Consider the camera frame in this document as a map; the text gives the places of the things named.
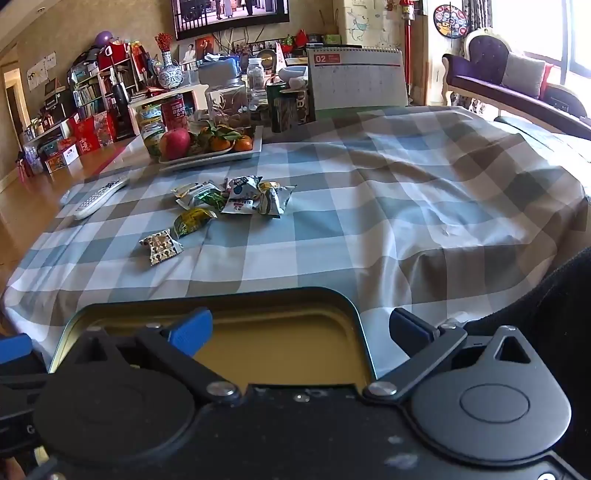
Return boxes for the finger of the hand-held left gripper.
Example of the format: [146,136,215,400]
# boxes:
[0,333,47,377]

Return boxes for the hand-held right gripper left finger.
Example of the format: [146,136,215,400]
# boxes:
[74,308,242,404]

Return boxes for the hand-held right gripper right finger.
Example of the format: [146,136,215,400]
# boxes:
[363,307,532,402]

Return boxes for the gold metal tin box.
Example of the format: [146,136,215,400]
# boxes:
[47,286,377,386]

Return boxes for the brown patterned snack packet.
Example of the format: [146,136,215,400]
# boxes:
[139,231,184,266]

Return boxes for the yellow green snack packet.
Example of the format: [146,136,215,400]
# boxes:
[172,208,218,238]

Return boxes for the green candy packet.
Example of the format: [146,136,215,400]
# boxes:
[194,189,227,210]

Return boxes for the gold yellow snack packet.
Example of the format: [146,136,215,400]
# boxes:
[171,181,222,199]

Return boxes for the white blue snack packet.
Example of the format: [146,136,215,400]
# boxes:
[221,175,263,214]

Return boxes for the blue grey checked tablecloth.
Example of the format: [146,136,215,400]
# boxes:
[2,105,589,384]

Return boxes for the white remote control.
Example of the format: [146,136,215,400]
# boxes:
[71,175,131,220]

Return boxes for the white fruit tray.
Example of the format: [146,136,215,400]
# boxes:
[158,124,264,168]

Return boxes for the red apple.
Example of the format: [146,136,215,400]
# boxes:
[159,128,191,161]

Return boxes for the pile of tangerines with leaves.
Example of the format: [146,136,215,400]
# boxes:
[198,124,254,155]

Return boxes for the glass jar with yellow lid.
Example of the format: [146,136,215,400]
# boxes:
[140,105,166,157]

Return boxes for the red tin can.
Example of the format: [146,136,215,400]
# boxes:
[161,95,188,132]

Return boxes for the red gift box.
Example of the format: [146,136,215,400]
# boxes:
[69,111,117,151]

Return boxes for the clear plastic container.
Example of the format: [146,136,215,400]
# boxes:
[205,85,252,127]

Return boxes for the dark jar with gold lid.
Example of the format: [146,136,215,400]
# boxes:
[274,90,308,132]

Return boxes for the green drink can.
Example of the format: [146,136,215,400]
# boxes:
[266,83,289,132]

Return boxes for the desk calendar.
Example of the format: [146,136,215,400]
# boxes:
[306,46,409,112]

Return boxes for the blue white porcelain vase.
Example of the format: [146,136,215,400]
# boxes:
[158,50,184,90]

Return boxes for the cluttered bookshelf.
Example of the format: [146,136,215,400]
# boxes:
[69,44,139,139]

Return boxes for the blue tissue box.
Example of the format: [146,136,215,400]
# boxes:
[198,55,241,84]

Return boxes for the clear bottle with white lid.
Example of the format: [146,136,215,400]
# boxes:
[246,58,266,90]

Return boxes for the purple sofa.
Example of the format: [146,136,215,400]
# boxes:
[442,27,591,139]

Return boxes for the grey cushion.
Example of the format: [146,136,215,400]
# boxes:
[501,52,547,99]

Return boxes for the red pole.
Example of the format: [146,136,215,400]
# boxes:
[403,0,414,86]

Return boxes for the cream cabinet with cartoon drawings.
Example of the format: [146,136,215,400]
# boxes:
[332,0,407,49]

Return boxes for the round colourful dartboard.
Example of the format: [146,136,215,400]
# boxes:
[433,4,469,38]

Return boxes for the patterned curtain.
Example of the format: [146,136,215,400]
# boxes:
[462,0,495,33]

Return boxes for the paper drawings on wall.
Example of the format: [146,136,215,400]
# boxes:
[27,52,57,90]

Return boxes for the wall television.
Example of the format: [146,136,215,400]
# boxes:
[171,0,291,41]

